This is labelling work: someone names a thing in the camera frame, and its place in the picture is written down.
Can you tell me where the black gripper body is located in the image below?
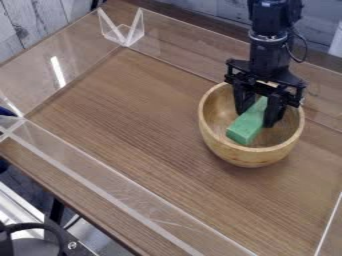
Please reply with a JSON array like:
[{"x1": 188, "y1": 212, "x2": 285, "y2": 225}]
[{"x1": 225, "y1": 31, "x2": 306, "y2": 107}]

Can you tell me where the clear acrylic front barrier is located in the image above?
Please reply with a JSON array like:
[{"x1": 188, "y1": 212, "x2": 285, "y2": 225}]
[{"x1": 0, "y1": 98, "x2": 257, "y2": 256}]

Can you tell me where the light wooden bowl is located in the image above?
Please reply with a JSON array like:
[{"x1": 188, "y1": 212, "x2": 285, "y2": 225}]
[{"x1": 198, "y1": 82, "x2": 305, "y2": 168}]

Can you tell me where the black cable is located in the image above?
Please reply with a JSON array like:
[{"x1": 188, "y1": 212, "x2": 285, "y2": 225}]
[{"x1": 0, "y1": 222, "x2": 67, "y2": 256}]

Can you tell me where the blue object at left edge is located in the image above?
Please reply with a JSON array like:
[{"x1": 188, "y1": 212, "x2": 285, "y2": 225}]
[{"x1": 0, "y1": 106, "x2": 17, "y2": 117}]

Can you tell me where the black metal table leg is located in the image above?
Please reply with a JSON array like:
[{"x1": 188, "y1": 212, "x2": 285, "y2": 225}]
[{"x1": 44, "y1": 199, "x2": 98, "y2": 256}]

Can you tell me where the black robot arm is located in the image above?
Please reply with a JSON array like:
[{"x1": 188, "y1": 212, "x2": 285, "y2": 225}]
[{"x1": 225, "y1": 0, "x2": 306, "y2": 128}]

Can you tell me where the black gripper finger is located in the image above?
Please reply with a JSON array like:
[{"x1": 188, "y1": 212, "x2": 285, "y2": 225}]
[
  {"x1": 233, "y1": 84, "x2": 257, "y2": 115},
  {"x1": 263, "y1": 93, "x2": 286, "y2": 128}
]

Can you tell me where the green rectangular block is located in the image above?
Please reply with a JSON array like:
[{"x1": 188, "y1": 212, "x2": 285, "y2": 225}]
[{"x1": 226, "y1": 97, "x2": 267, "y2": 145}]

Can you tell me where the clear acrylic corner bracket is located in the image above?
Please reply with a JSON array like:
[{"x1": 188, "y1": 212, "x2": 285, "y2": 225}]
[{"x1": 98, "y1": 8, "x2": 144, "y2": 47}]

